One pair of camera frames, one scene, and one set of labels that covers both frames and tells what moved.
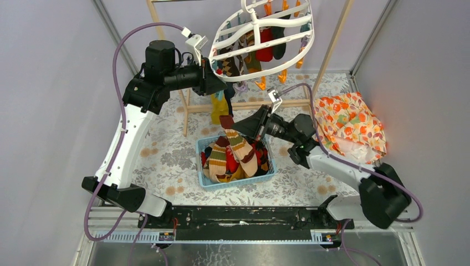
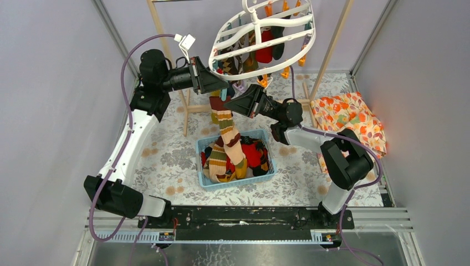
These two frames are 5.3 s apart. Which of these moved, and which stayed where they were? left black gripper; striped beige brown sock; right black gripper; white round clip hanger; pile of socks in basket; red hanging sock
Moved: right black gripper; striped beige brown sock
Stayed: red hanging sock; pile of socks in basket; left black gripper; white round clip hanger
